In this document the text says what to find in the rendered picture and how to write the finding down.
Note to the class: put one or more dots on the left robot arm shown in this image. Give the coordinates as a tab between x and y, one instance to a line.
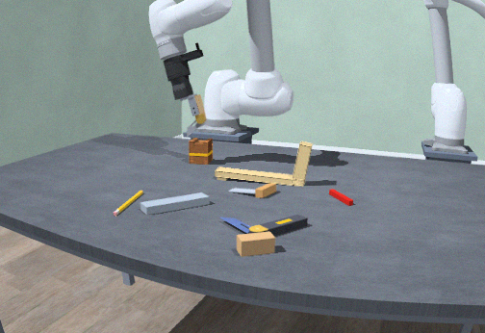
451	107

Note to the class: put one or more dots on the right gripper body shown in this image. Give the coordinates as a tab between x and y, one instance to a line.
176	64

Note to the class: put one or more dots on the red flat bar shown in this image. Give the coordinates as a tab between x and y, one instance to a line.
341	197

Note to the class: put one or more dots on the yellow pencil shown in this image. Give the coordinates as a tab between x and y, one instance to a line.
127	203

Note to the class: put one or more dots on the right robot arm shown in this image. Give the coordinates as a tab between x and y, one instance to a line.
262	93

